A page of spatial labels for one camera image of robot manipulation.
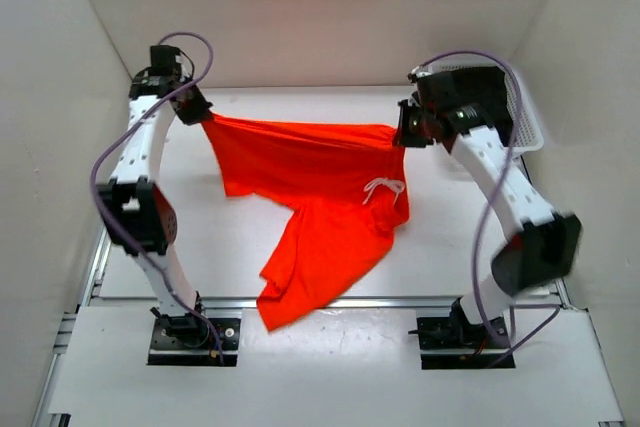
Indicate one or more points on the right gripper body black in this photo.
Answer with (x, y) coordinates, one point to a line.
(426, 114)

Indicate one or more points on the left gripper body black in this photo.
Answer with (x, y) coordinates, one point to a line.
(183, 80)

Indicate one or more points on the orange shorts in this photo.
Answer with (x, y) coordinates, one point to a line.
(345, 185)

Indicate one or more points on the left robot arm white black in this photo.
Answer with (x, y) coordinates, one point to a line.
(137, 215)

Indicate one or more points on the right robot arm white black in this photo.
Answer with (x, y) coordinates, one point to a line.
(540, 242)

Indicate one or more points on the black shorts in basket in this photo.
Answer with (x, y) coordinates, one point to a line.
(485, 86)

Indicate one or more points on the white plastic basket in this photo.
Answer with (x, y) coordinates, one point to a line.
(529, 137)

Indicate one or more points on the aluminium rail left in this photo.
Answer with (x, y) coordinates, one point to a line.
(95, 269)

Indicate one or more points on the aluminium rail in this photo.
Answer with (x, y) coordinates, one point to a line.
(236, 303)
(557, 288)
(95, 269)

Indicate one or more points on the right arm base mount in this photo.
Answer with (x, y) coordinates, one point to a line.
(450, 342)

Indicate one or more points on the aluminium rail front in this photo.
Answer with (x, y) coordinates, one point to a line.
(236, 303)

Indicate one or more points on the aluminium rail right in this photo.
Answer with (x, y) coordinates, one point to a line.
(557, 288)

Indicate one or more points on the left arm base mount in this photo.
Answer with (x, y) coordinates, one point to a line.
(188, 341)

